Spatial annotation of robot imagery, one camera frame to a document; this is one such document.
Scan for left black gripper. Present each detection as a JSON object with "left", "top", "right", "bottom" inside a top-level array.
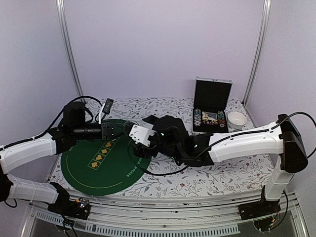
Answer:
[{"left": 73, "top": 120, "right": 128, "bottom": 141}]

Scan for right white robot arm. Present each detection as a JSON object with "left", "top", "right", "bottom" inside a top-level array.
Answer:
[{"left": 130, "top": 114, "right": 309, "bottom": 215}]

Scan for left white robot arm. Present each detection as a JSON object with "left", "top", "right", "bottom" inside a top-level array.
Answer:
[{"left": 0, "top": 96, "right": 133, "bottom": 214}]

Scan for poker chips in case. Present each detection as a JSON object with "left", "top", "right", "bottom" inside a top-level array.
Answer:
[{"left": 194, "top": 109, "right": 227, "bottom": 128}]

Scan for round green poker mat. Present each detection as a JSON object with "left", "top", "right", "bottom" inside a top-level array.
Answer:
[{"left": 60, "top": 118, "right": 153, "bottom": 196}]

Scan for card deck in case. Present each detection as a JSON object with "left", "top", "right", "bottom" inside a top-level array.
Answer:
[{"left": 202, "top": 112, "right": 218, "bottom": 121}]

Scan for aluminium poker chip case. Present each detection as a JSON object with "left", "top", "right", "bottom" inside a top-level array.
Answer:
[{"left": 192, "top": 77, "right": 233, "bottom": 133}]

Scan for white ceramic bowl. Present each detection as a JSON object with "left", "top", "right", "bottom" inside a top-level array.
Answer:
[{"left": 228, "top": 112, "right": 247, "bottom": 126}]

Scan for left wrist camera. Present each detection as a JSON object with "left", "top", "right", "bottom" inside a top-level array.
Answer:
[{"left": 97, "top": 98, "right": 114, "bottom": 124}]

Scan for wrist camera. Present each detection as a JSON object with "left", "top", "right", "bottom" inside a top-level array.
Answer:
[
  {"left": 128, "top": 125, "right": 156, "bottom": 147},
  {"left": 97, "top": 98, "right": 114, "bottom": 124}
]

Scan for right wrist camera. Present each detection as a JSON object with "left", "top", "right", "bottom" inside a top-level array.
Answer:
[{"left": 128, "top": 125, "right": 156, "bottom": 147}]

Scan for front aluminium rail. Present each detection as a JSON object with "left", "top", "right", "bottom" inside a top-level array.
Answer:
[{"left": 21, "top": 191, "right": 312, "bottom": 237}]

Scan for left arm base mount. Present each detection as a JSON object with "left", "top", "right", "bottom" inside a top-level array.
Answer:
[{"left": 47, "top": 198, "right": 91, "bottom": 220}]

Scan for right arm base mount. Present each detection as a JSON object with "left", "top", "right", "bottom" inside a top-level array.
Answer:
[{"left": 238, "top": 193, "right": 289, "bottom": 233}]

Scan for left aluminium frame post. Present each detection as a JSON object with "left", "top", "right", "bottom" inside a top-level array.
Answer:
[{"left": 56, "top": 0, "right": 84, "bottom": 96}]

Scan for aluminium frame post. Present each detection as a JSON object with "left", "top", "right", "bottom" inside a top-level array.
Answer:
[
  {"left": 242, "top": 0, "right": 272, "bottom": 107},
  {"left": 56, "top": 0, "right": 84, "bottom": 96}
]

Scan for right aluminium frame post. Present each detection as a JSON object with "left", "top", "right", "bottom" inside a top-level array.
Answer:
[{"left": 242, "top": 0, "right": 272, "bottom": 107}]

